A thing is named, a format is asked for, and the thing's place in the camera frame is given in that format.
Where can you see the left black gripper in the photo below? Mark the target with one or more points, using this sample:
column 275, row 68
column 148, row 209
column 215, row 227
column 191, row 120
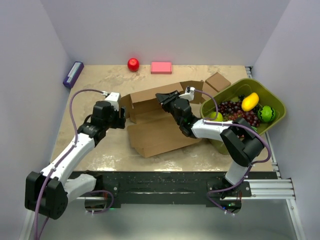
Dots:
column 120, row 121

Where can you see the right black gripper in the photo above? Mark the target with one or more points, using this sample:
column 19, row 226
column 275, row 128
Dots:
column 165, row 99

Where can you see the large brown cardboard box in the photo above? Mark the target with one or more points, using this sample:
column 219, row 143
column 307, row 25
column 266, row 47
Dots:
column 155, row 131

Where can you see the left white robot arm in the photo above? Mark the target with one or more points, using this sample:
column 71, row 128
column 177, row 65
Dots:
column 49, row 191

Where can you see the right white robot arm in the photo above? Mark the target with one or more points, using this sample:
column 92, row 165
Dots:
column 242, row 142

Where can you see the pink flat box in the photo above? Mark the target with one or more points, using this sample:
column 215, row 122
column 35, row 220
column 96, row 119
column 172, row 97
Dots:
column 161, row 67

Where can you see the small brown box left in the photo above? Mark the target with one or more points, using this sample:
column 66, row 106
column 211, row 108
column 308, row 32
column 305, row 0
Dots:
column 209, row 90

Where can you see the small brown box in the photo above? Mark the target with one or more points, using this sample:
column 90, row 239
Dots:
column 209, row 90
column 218, row 82

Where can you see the small brown box right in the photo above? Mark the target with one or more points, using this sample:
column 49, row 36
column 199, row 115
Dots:
column 218, row 82

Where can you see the purple flat box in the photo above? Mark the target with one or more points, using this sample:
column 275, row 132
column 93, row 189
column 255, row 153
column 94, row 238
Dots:
column 73, row 74

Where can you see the red apple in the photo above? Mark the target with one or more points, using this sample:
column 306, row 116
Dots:
column 133, row 64

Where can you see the green lime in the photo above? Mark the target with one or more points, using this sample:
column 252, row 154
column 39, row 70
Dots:
column 216, row 116

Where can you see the purple grapes bunch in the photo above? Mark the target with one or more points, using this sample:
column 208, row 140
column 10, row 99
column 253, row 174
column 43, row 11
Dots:
column 231, row 110

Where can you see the yellow mango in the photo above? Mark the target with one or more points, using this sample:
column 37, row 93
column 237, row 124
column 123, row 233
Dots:
column 250, row 102

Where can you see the olive green plastic bin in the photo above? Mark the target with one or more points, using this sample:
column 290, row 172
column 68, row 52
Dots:
column 245, row 86

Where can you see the toy watermelon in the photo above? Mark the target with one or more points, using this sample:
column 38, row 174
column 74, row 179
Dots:
column 266, row 114

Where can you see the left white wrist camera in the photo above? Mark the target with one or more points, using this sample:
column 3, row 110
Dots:
column 113, row 98

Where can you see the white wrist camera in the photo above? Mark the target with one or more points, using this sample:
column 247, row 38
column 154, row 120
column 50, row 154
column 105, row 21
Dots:
column 189, row 94
column 113, row 98

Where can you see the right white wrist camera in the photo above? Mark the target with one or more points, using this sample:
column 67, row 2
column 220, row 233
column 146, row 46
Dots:
column 189, row 94

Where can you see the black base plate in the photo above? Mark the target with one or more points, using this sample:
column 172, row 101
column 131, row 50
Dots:
column 170, row 188

